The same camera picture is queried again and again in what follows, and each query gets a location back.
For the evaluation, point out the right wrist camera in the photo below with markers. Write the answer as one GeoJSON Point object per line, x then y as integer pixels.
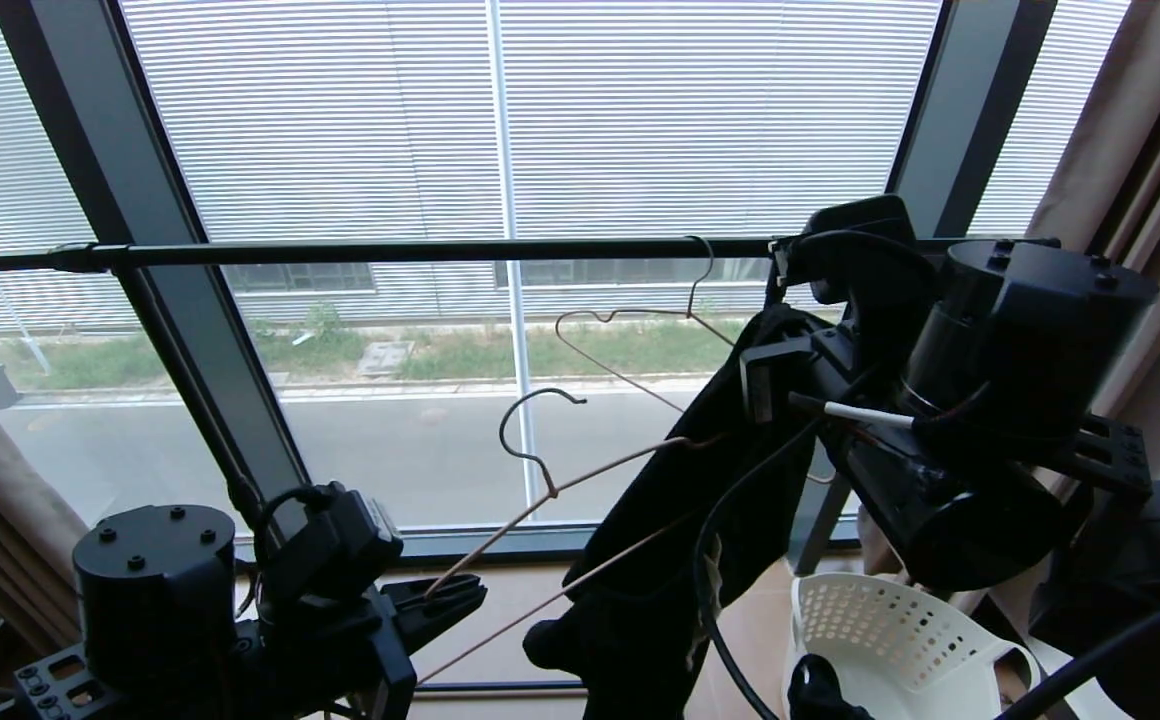
{"type": "Point", "coordinates": [860, 240]}

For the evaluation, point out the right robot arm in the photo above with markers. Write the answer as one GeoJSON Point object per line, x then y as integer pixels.
{"type": "Point", "coordinates": [1020, 320]}

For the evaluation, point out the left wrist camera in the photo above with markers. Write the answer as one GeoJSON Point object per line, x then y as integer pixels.
{"type": "Point", "coordinates": [335, 545]}

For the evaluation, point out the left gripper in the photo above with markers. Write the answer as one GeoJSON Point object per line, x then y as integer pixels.
{"type": "Point", "coordinates": [340, 650]}

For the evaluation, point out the black clothes rack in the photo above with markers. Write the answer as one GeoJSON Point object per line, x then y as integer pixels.
{"type": "Point", "coordinates": [390, 250]}

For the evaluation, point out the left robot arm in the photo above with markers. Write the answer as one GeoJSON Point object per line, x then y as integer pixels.
{"type": "Point", "coordinates": [155, 590]}

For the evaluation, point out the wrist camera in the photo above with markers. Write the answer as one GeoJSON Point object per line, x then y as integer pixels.
{"type": "Point", "coordinates": [335, 545]}
{"type": "Point", "coordinates": [860, 240]}

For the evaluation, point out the white laundry basket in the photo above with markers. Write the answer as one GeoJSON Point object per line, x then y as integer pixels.
{"type": "Point", "coordinates": [890, 630]}

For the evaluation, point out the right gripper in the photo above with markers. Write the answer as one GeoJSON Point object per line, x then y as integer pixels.
{"type": "Point", "coordinates": [800, 365]}

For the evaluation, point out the pink clothes hanger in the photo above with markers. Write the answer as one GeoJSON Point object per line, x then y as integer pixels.
{"type": "Point", "coordinates": [640, 311]}
{"type": "Point", "coordinates": [551, 490]}

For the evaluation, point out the black garment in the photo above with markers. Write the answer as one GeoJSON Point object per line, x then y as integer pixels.
{"type": "Point", "coordinates": [700, 500]}
{"type": "Point", "coordinates": [820, 695]}

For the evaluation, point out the brown curtain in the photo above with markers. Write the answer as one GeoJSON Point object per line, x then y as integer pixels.
{"type": "Point", "coordinates": [1120, 120]}
{"type": "Point", "coordinates": [0, 500]}

